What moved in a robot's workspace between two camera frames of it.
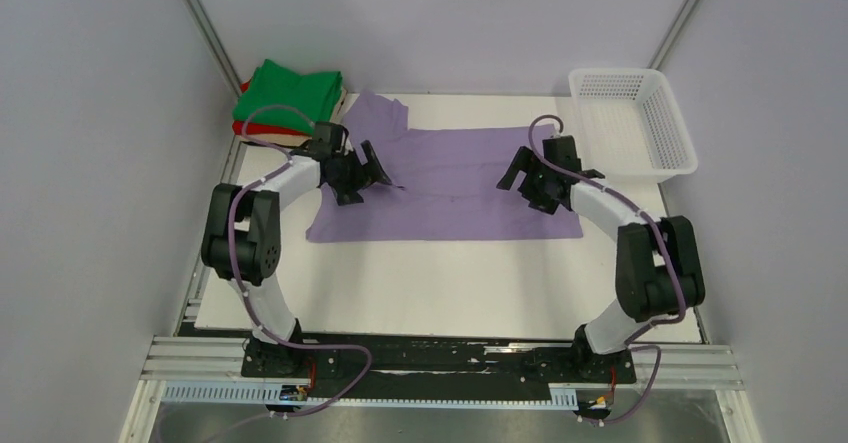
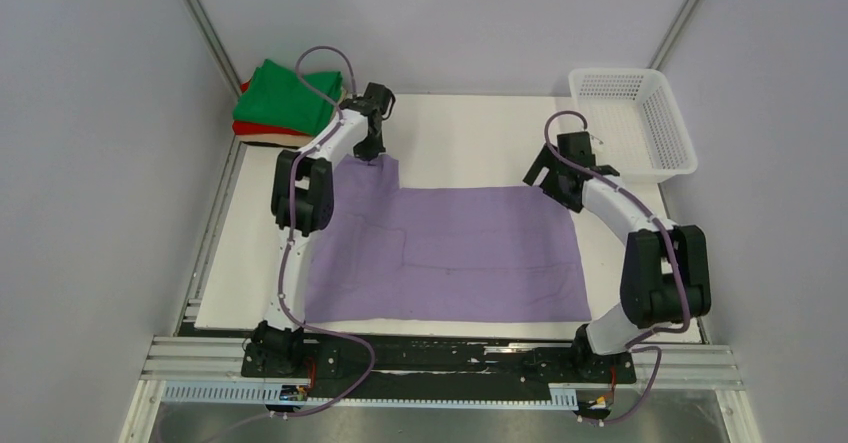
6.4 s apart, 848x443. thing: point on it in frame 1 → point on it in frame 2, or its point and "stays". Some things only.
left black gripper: [368, 172] → [368, 153]
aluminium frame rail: [703, 365] stays
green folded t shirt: [278, 98] stays
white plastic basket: [628, 125] stays
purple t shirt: [444, 183] → [393, 254]
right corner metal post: [683, 15] stays
